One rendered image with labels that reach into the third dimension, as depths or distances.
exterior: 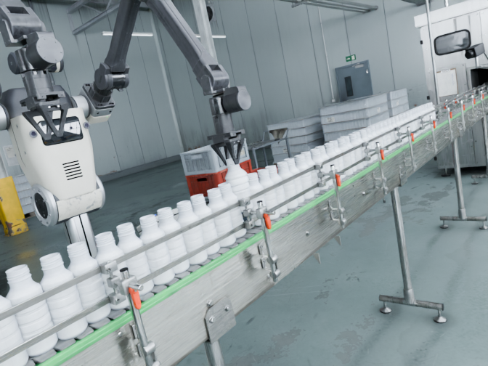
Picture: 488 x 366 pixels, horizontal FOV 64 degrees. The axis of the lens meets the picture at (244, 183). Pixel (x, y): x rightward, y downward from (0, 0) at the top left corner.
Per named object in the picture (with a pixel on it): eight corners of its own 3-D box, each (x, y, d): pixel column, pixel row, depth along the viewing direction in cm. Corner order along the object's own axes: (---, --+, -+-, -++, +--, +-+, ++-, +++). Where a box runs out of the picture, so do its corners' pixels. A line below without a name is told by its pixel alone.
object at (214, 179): (222, 195, 359) (217, 172, 356) (189, 197, 382) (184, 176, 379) (255, 179, 409) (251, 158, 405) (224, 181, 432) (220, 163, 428)
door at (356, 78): (377, 134, 1110) (367, 59, 1074) (345, 139, 1175) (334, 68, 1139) (379, 134, 1117) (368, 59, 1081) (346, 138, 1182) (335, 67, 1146)
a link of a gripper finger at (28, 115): (42, 139, 89) (30, 98, 87) (29, 143, 93) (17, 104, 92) (70, 135, 94) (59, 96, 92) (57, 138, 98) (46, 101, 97)
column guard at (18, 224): (9, 237, 736) (-9, 180, 717) (2, 235, 762) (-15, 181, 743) (31, 229, 766) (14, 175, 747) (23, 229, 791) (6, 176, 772)
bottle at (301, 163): (303, 200, 144) (295, 157, 141) (295, 199, 149) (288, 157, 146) (317, 197, 146) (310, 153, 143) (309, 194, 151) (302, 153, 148)
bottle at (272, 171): (267, 215, 134) (258, 168, 131) (275, 210, 139) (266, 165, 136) (282, 215, 131) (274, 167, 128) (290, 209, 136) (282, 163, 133)
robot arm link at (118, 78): (107, 80, 154) (95, 80, 150) (117, 61, 147) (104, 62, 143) (119, 98, 152) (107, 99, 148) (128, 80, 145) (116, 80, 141)
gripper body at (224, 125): (221, 139, 123) (216, 115, 122) (246, 134, 116) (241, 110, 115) (207, 142, 118) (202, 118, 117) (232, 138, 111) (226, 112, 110)
